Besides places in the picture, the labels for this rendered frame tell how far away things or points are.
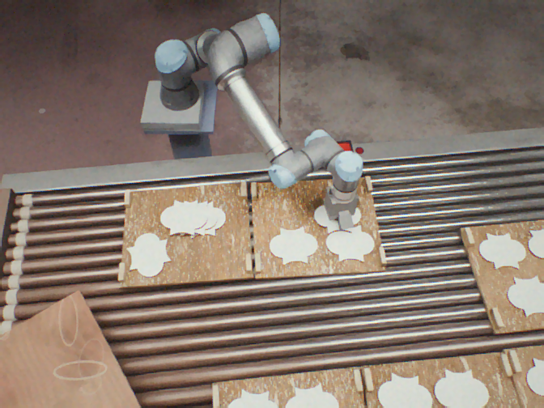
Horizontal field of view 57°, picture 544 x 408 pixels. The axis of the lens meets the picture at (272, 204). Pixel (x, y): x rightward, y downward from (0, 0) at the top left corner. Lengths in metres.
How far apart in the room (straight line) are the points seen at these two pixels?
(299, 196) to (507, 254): 0.69
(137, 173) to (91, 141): 1.39
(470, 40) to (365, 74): 0.82
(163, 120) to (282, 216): 0.62
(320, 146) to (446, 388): 0.75
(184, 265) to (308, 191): 0.48
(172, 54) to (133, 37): 1.91
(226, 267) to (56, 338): 0.52
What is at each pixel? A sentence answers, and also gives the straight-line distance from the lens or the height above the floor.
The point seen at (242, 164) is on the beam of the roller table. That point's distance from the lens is 1.79.
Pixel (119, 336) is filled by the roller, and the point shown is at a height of 0.91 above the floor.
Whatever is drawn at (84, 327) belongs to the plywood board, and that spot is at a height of 1.04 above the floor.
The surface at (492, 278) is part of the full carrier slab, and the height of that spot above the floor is 0.94.
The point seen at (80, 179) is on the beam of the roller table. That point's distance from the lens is 1.87.
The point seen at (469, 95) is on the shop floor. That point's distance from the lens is 3.47.
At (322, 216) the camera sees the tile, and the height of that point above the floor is 0.96.
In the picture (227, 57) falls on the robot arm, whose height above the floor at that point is 1.39.
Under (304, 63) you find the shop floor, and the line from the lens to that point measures 3.44.
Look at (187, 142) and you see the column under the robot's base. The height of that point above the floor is 0.74.
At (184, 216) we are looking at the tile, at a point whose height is 0.97.
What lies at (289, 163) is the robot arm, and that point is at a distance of 1.38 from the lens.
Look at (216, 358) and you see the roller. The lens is 1.51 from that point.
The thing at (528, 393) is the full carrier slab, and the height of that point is 0.94.
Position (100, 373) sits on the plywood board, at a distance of 1.44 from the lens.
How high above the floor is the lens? 2.38
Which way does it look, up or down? 60 degrees down
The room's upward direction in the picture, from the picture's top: straight up
